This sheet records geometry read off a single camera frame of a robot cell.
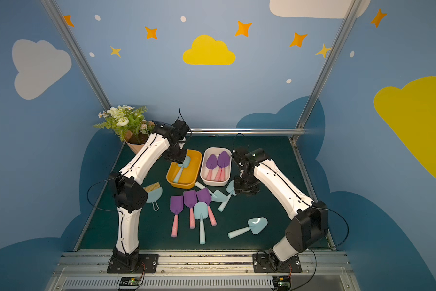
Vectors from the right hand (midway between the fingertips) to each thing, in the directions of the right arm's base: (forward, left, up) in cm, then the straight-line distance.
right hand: (242, 191), depth 78 cm
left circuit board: (-34, +44, -17) cm, 58 cm away
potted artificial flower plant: (+26, +57, +14) cm, 64 cm away
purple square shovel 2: (+2, +26, -15) cm, 30 cm away
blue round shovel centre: (-3, +19, -16) cm, 26 cm away
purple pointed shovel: (+28, +10, -14) cm, 33 cm away
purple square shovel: (-3, +32, -14) cm, 35 cm away
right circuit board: (-31, -18, -19) cm, 40 cm away
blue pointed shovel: (-9, -8, -16) cm, 20 cm away
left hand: (+15, +32, +3) cm, 35 cm away
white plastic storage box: (+20, +20, -15) cm, 32 cm away
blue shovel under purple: (+5, +12, -16) cm, 21 cm away
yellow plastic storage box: (+17, +29, -15) cm, 37 cm away
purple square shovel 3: (+5, +19, -16) cm, 26 cm away
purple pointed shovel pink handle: (+26, +17, -15) cm, 35 cm away
